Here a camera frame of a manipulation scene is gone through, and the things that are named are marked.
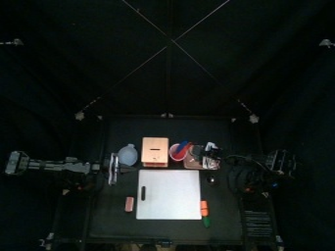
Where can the dark green toy sushi roll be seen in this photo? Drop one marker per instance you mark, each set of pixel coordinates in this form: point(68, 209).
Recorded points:
point(212, 180)

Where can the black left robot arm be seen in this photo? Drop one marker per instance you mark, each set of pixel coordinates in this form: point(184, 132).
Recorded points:
point(52, 166)

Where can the white cutting board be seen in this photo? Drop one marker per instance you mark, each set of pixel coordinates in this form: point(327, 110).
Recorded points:
point(168, 194)

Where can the wooden tray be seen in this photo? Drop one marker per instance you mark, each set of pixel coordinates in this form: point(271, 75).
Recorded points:
point(189, 162)

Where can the red toy utensil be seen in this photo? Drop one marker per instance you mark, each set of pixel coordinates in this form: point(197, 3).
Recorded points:
point(184, 151)

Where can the blue toy utensil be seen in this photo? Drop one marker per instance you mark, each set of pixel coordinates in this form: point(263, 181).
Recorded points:
point(182, 145)

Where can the red cup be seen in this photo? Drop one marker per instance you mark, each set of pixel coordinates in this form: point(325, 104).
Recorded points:
point(176, 156)

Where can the wooden box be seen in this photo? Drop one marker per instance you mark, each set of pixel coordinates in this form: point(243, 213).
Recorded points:
point(154, 150)

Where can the pink rectangular toy food piece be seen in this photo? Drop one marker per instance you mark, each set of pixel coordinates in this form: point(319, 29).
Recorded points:
point(129, 204)

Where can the white printed label sheet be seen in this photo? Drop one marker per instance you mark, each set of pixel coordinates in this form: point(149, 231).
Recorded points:
point(257, 224)

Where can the silver frame clamp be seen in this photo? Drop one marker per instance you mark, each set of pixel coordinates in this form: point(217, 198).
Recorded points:
point(17, 41)
point(78, 115)
point(166, 115)
point(324, 42)
point(253, 118)

